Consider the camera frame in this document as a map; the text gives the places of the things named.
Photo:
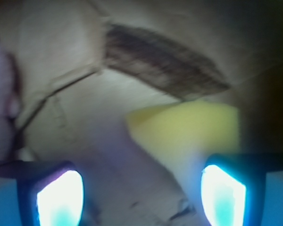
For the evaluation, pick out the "dark brown bark piece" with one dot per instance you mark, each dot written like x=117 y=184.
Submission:
x=162 y=63

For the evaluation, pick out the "yellow sponge with green scourer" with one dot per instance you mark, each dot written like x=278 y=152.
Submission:
x=175 y=131

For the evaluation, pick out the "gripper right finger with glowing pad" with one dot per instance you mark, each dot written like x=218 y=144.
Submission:
x=243 y=189

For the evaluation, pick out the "pink plush toy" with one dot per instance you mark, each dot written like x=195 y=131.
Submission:
x=9 y=103

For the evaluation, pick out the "crumpled brown paper bag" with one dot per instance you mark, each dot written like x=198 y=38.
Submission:
x=73 y=106

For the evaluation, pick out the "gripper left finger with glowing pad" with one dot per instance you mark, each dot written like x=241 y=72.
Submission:
x=40 y=193

